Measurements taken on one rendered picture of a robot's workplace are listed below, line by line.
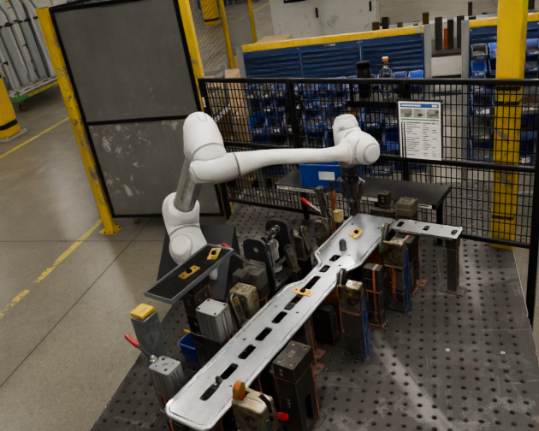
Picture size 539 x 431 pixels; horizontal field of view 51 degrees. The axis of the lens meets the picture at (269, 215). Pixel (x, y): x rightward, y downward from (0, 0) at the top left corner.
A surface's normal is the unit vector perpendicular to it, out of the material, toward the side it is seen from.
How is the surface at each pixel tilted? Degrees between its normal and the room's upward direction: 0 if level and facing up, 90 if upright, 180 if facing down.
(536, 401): 0
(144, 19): 89
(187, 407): 0
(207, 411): 0
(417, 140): 90
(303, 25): 90
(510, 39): 90
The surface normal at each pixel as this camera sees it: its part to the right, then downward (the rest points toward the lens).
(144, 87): -0.26, 0.49
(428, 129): -0.55, 0.44
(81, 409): -0.15, -0.88
